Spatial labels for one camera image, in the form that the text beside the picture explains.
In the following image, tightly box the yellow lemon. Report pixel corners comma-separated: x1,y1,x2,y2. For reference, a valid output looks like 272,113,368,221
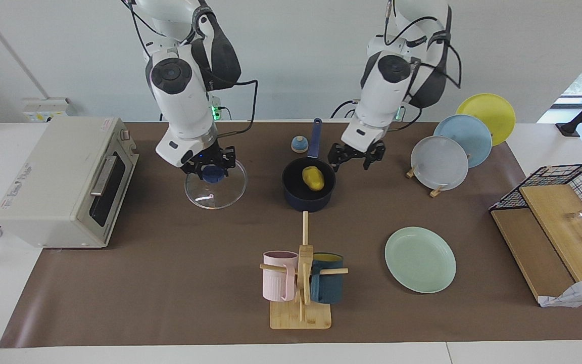
302,166,325,192

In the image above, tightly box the dark blue mug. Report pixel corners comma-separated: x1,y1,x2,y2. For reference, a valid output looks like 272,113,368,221
310,252,345,304

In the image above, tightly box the yellow plate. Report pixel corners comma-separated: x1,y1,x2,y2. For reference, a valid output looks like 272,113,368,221
456,93,516,147

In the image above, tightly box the light blue plate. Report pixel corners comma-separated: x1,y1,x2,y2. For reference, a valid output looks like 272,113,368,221
433,114,493,168

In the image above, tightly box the white power strip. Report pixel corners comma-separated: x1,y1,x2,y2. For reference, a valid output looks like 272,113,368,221
22,98,71,123

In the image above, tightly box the glass lid blue knob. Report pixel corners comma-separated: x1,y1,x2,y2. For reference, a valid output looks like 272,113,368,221
184,159,248,210

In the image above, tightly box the white checked cloth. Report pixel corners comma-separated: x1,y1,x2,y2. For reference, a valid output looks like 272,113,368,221
539,275,582,308

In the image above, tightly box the brown table mat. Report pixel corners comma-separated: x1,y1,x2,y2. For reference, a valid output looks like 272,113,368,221
0,120,582,348

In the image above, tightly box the beige toaster oven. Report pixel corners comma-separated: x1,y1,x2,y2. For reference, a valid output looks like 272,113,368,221
0,117,140,249

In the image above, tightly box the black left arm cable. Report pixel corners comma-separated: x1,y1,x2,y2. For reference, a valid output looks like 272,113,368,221
384,0,462,90

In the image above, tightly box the wooden plate rack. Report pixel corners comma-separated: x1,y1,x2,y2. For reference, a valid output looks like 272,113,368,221
405,152,471,198

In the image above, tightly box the black pot purple handle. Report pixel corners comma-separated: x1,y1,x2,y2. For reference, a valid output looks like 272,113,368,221
281,118,337,213

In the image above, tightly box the pink ribbed mug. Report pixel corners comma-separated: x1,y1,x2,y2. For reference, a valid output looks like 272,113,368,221
262,251,299,302

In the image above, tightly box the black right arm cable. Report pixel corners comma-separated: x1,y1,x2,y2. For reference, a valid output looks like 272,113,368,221
218,78,259,138

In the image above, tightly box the wooden shelf with wire frame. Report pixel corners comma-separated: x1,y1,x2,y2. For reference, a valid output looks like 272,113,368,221
489,163,582,304

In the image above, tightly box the black base cable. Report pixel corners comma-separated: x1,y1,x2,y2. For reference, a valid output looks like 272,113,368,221
330,100,360,120

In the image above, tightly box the grey plate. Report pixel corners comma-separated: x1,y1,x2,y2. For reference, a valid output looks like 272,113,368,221
410,135,469,192

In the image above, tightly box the wooden mug tree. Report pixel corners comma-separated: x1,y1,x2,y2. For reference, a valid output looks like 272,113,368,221
259,211,349,330

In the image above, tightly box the pale green plate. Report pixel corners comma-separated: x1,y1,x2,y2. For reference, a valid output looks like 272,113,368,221
384,226,457,294

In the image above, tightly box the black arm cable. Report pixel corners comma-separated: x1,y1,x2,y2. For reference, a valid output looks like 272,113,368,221
384,0,462,90
218,78,259,138

